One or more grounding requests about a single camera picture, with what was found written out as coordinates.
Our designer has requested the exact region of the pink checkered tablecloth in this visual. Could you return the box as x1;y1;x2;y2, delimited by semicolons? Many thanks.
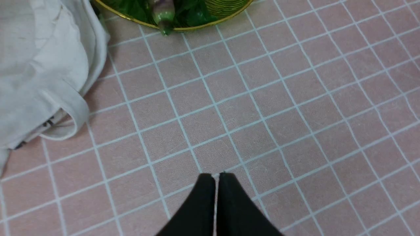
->
1;0;419;236

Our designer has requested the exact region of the purple green eggplant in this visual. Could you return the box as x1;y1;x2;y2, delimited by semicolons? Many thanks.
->
149;0;175;36

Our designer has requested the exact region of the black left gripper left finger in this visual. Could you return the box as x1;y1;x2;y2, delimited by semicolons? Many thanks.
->
156;173;216;236

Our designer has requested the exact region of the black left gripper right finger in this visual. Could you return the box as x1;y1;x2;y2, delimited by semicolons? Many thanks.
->
217;173;283;236

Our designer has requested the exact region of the white cloth bag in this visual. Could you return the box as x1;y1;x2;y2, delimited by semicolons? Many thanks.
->
0;0;110;171

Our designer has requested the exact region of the green leafy vegetable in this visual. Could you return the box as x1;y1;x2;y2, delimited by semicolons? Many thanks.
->
103;0;216;28

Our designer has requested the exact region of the green wire basket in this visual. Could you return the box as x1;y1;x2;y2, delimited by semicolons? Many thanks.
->
96;0;251;32

